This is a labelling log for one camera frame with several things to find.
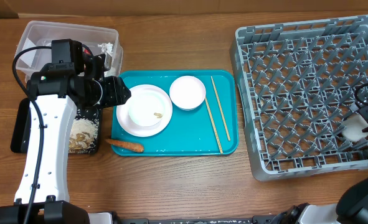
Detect small white cup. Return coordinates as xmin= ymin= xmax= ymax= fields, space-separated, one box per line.
xmin=341 ymin=114 xmax=368 ymax=142

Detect cream bowl with leftovers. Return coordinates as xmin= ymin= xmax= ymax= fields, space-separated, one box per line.
xmin=128 ymin=91 xmax=164 ymax=127

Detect white napkin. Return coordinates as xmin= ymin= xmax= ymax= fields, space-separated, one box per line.
xmin=97 ymin=42 xmax=114 ymax=56

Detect pink white bowl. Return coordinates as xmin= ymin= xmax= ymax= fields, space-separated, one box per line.
xmin=169 ymin=76 xmax=206 ymax=111

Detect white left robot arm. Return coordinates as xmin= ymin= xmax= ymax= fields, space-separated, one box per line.
xmin=0 ymin=39 xmax=131 ymax=223

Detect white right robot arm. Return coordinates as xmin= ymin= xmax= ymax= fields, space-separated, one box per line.
xmin=270 ymin=94 xmax=368 ymax=224

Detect black food waste tray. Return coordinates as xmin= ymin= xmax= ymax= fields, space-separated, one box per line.
xmin=10 ymin=98 xmax=102 ymax=154

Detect clear plastic waste bin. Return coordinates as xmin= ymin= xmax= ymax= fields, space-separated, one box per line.
xmin=16 ymin=21 xmax=123 ymax=81

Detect grey dishwasher rack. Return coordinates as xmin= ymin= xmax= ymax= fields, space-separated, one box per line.
xmin=230 ymin=15 xmax=368 ymax=181

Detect pink round plate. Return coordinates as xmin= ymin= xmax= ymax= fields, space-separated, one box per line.
xmin=116 ymin=84 xmax=173 ymax=138

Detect rice and meat leftovers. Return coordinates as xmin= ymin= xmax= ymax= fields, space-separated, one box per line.
xmin=68 ymin=118 xmax=99 ymax=154

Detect orange carrot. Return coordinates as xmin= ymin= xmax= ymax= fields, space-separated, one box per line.
xmin=105 ymin=139 xmax=144 ymax=153

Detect left wooden chopstick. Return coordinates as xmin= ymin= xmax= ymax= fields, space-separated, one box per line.
xmin=204 ymin=97 xmax=224 ymax=154

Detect wooden chopstick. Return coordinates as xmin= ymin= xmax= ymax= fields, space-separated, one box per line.
xmin=210 ymin=76 xmax=231 ymax=141
xmin=204 ymin=97 xmax=224 ymax=154

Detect right wooden chopstick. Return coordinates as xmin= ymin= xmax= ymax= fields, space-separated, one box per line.
xmin=210 ymin=76 xmax=231 ymax=141

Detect teal serving tray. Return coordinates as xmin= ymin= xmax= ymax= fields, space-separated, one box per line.
xmin=111 ymin=70 xmax=239 ymax=157

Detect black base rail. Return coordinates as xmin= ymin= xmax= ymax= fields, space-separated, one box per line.
xmin=118 ymin=215 xmax=279 ymax=224

